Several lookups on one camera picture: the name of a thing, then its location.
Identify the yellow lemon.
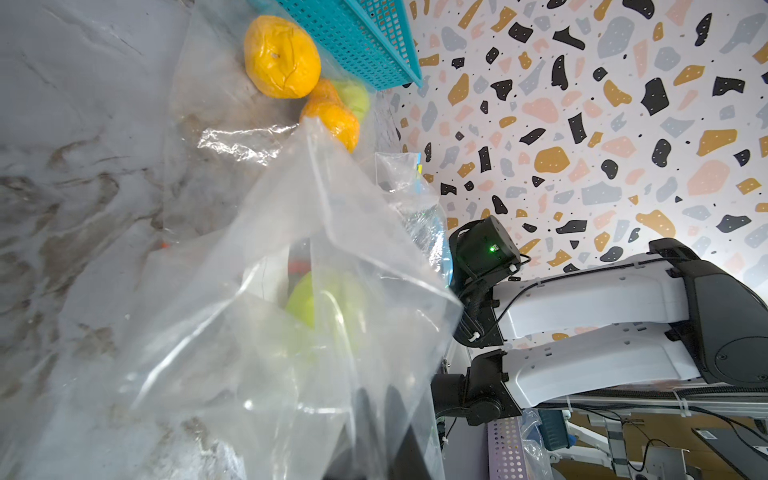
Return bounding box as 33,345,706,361
244,15,322,99

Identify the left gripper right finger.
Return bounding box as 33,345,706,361
385,386,434,480

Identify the clear red zip-top bag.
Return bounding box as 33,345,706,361
163,1,388,253

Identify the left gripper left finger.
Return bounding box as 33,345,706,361
323,389,384,479

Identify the clear blue zip-top bag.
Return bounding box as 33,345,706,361
1,152,462,479

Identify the green lime fruit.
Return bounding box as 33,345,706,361
334,80,371,122

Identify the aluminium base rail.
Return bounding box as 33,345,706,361
536,384,767,421

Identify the teal plastic basket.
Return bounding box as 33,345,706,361
250,1,422,91

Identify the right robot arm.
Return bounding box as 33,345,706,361
431,217,767,426

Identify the green apple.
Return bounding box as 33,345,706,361
285,272,370,351

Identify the orange fruit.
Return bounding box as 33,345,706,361
301,78,361,153

